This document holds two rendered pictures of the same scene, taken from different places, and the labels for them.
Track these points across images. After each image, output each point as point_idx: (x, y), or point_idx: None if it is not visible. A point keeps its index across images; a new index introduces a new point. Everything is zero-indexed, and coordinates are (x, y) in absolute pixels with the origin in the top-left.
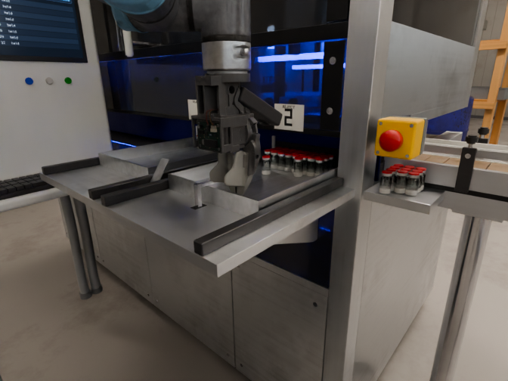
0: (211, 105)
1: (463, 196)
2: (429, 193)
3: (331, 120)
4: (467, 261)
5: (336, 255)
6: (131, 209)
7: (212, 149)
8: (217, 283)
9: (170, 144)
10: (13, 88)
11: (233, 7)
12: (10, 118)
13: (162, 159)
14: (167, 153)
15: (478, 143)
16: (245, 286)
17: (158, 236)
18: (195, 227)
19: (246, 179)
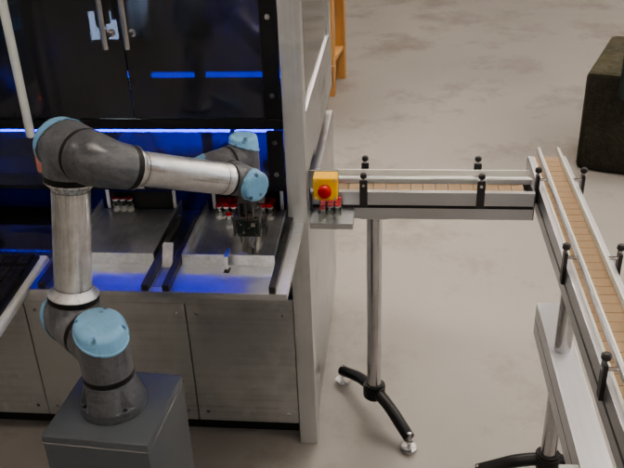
0: (246, 211)
1: (365, 209)
2: (347, 214)
3: (279, 180)
4: (374, 247)
5: (294, 272)
6: (188, 287)
7: (251, 235)
8: (167, 341)
9: (92, 216)
10: None
11: (256, 162)
12: None
13: (166, 243)
14: (97, 227)
15: (364, 169)
16: (206, 330)
17: (235, 294)
18: (247, 282)
19: (261, 244)
